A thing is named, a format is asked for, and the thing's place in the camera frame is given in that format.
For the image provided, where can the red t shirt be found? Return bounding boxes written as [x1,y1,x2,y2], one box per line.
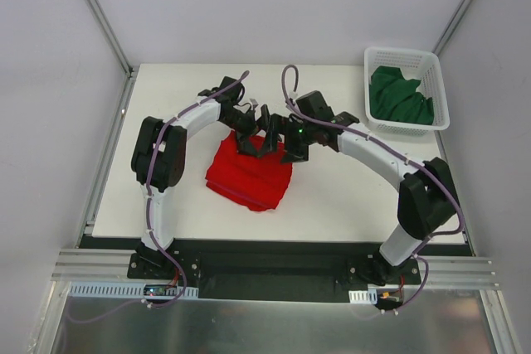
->
[205,132,293,191]
[206,181,285,212]

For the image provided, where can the white plastic basket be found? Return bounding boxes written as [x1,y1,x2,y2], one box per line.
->
[364,46,450,135]

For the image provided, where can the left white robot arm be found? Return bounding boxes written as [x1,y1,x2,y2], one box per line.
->
[131,72,270,279]

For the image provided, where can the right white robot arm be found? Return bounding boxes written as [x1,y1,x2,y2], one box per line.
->
[257,90,459,286]

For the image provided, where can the green t shirt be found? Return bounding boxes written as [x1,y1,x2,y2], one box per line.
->
[369,65,435,125]

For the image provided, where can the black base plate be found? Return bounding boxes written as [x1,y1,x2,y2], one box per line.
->
[127,240,421,303]

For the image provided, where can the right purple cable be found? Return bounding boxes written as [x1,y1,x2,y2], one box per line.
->
[280,65,465,318]

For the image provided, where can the right white cable duct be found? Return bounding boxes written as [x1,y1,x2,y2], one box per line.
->
[348,289,378,305]

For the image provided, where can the white cable duct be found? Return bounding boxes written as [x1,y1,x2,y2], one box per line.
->
[69,282,199,300]
[348,289,378,305]

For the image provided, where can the aluminium rail frame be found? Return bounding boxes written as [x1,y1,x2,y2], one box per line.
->
[52,65,520,353]

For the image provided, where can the left white cable duct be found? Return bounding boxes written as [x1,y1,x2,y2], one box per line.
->
[69,282,199,300]

